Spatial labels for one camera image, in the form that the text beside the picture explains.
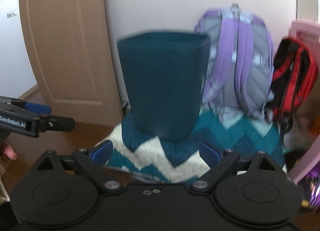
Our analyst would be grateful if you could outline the person's left hand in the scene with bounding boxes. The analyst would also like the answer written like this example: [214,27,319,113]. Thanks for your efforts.
[1,141,17,161]

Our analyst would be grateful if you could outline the purple grey backpack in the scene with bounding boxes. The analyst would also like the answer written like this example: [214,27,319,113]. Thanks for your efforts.
[194,4,274,119]

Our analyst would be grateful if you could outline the red black backpack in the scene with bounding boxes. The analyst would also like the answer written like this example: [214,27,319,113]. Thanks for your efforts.
[266,38,318,136]

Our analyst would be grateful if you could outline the teal white zigzag blanket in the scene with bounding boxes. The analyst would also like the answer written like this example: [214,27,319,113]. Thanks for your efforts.
[104,109,286,183]

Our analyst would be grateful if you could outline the pink desk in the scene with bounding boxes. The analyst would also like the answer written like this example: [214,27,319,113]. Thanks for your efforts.
[287,19,320,185]

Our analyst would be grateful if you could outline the dark teal trash bin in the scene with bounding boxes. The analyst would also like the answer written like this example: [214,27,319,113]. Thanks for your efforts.
[117,31,210,140]

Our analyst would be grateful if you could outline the brown wooden door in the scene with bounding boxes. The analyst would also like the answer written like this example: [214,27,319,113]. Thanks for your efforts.
[19,0,123,126]

